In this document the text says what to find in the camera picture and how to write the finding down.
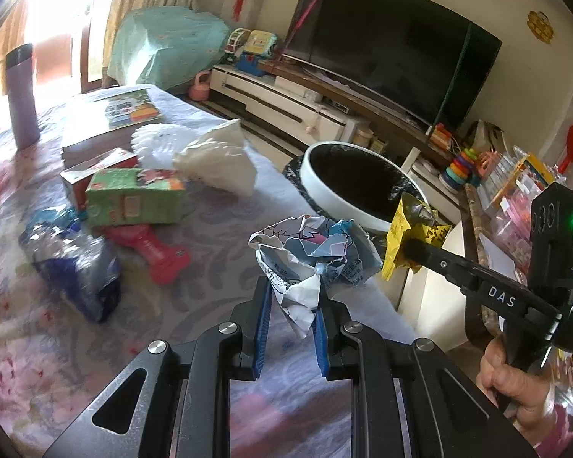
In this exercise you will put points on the colourful picture book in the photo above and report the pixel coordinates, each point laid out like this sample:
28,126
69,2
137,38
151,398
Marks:
119,109

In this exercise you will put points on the wooden block toy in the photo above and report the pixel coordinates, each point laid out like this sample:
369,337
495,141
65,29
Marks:
441,133

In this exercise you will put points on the green carton box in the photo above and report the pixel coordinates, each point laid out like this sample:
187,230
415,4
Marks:
133,198

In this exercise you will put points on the pink plastic package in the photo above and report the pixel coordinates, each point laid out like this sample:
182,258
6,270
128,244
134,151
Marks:
157,253

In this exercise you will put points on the yellow snack wrapper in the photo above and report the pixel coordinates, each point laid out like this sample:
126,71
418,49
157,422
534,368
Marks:
401,229

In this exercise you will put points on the crushed clear plastic bottle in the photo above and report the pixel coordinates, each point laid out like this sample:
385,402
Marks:
76,267

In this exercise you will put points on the pink kettlebell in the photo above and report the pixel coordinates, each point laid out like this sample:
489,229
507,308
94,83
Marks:
200,88

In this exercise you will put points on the white rimmed bin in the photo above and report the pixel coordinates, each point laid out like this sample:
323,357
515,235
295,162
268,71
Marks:
363,176

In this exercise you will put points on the clear plastic storage boxes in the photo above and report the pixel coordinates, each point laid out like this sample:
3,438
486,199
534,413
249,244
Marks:
511,181

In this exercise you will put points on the blue toy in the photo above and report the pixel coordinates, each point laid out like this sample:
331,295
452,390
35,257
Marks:
250,64

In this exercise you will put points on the red carton box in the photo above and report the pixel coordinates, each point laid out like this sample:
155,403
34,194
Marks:
86,171

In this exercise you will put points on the white toy basket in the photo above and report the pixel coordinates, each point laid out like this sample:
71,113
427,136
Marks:
234,40

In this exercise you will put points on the white side cabinet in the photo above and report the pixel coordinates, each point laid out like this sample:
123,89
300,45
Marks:
429,276

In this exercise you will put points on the yellow toy register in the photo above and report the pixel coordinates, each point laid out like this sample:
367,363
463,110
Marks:
260,43

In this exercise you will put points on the printed paper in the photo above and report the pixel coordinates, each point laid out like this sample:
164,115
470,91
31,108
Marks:
305,253

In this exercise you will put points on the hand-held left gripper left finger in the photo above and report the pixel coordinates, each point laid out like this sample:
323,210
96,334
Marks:
262,324

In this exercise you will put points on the green stick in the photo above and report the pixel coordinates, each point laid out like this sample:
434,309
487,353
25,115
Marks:
453,71

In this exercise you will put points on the black television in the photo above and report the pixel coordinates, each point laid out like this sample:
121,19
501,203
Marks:
387,43

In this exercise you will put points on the purple floral tablecloth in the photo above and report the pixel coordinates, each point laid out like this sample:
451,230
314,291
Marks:
210,243

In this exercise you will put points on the teal furniture cover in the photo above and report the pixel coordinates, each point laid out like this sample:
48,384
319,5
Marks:
167,43

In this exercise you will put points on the beige patterned curtain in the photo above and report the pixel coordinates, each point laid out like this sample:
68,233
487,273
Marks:
133,0

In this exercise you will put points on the purple thermos bottle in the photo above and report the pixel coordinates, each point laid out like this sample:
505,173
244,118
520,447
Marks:
23,100

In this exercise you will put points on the pink stick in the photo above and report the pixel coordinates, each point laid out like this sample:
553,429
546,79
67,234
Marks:
310,9

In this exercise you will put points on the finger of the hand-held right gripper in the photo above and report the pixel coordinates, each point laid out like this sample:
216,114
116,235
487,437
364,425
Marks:
439,260

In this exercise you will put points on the crumpled white tissue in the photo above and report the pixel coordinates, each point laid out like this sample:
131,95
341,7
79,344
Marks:
219,162

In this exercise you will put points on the yellow red wall sticker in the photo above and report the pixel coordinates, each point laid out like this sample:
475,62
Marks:
539,26

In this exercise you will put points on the white television cabinet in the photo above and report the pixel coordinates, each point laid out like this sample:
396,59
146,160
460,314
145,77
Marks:
277,100

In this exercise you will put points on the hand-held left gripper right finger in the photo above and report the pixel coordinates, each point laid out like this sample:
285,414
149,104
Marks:
321,343

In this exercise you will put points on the person's right hand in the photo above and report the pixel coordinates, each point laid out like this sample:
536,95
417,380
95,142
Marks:
520,391

